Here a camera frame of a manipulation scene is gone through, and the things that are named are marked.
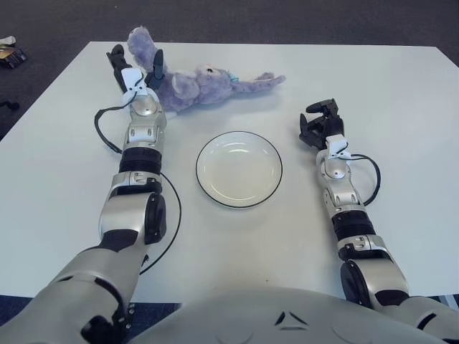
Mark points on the white plate with black rim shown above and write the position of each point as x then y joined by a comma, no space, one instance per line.
238,172

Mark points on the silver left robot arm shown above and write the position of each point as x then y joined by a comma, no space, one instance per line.
143,129

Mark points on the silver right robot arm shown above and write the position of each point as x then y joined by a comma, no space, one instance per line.
340,193

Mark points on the black and yellow box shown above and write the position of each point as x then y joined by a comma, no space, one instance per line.
10,58

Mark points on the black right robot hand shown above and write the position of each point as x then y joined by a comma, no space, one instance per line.
330,123

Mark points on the grey table leg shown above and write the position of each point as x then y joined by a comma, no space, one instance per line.
452,300

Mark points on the purple plush bunny doll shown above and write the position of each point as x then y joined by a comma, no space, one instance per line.
201,89

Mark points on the grey robot torso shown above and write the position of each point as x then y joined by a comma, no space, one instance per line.
233,315

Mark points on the black chair base foot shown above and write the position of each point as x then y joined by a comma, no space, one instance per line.
9,106

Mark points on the white right wrist sensor box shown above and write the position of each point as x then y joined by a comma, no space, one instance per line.
337,143

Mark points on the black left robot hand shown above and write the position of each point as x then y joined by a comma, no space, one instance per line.
116,61

